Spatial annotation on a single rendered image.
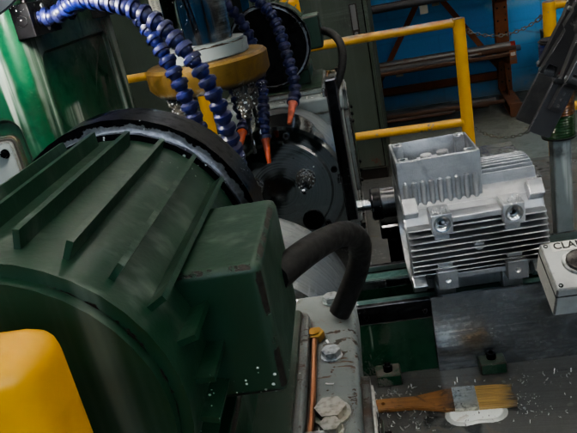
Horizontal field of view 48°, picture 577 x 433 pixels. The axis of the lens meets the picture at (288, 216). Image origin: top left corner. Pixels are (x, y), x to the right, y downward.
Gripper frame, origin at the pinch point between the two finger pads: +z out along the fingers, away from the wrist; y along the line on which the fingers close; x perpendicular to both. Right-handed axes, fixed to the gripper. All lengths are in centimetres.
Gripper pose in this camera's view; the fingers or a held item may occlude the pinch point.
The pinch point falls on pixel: (542, 107)
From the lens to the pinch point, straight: 95.8
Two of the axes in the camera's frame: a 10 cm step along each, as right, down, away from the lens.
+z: -3.3, 8.7, 3.8
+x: 9.4, 3.3, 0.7
